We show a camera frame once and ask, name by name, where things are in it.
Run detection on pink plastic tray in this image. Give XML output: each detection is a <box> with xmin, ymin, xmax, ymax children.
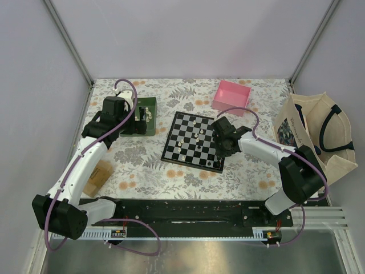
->
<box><xmin>212</xmin><ymin>80</ymin><xmax>251</xmax><ymax>111</ymax></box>

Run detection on floral table cloth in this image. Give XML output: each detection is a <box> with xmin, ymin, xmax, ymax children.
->
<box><xmin>86</xmin><ymin>78</ymin><xmax>281</xmax><ymax>200</ymax></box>

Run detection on cream canvas tote bag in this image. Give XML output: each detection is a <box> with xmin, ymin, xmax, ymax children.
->
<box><xmin>274</xmin><ymin>93</ymin><xmax>358</xmax><ymax>185</ymax></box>

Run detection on brown cardboard box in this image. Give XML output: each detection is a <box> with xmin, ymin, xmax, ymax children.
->
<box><xmin>83</xmin><ymin>160</ymin><xmax>113</xmax><ymax>198</ymax></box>

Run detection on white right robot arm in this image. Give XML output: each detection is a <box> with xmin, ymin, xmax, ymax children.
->
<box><xmin>212</xmin><ymin>117</ymin><xmax>327</xmax><ymax>226</ymax></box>

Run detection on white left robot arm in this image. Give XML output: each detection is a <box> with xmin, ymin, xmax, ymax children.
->
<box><xmin>32</xmin><ymin>96</ymin><xmax>137</xmax><ymax>240</ymax></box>

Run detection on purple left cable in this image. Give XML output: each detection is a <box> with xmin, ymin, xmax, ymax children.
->
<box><xmin>44</xmin><ymin>78</ymin><xmax>162</xmax><ymax>256</ymax></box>

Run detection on black white chess board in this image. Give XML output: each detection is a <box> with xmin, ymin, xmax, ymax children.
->
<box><xmin>161</xmin><ymin>112</ymin><xmax>225</xmax><ymax>174</ymax></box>

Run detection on green plastic tray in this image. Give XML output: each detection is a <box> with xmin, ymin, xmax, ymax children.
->
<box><xmin>120</xmin><ymin>97</ymin><xmax>157</xmax><ymax>137</ymax></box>

